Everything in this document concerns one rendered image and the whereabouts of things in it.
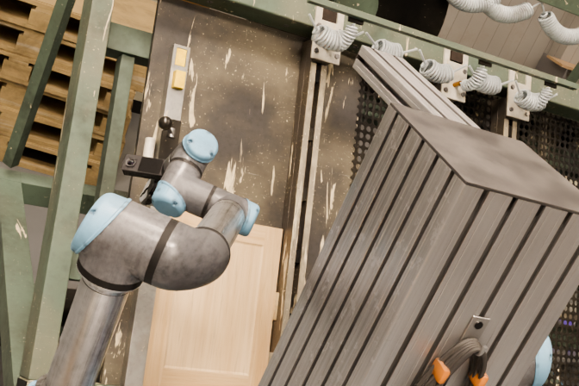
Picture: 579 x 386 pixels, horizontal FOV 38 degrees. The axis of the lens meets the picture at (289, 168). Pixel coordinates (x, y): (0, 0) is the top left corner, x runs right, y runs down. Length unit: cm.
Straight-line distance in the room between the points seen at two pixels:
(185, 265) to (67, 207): 91
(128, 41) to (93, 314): 116
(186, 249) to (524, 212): 56
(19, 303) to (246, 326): 70
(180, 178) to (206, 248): 40
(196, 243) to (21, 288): 141
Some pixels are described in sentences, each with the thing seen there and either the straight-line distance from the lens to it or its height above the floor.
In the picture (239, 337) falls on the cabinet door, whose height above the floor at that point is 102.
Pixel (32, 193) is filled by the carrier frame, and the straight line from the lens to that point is 337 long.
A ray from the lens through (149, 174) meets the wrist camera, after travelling 196.
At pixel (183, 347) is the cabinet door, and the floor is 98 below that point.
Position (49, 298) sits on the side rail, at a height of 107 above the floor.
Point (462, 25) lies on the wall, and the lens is 1056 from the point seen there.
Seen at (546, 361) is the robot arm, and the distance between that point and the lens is 166.
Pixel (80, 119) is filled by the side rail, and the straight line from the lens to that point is 229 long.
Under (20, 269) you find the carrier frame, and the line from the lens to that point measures 283.
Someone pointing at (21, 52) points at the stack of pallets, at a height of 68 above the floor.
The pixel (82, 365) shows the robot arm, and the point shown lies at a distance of 155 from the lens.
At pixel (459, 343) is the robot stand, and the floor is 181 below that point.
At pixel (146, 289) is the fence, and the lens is 231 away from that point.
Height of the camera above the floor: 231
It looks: 20 degrees down
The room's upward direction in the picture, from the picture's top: 23 degrees clockwise
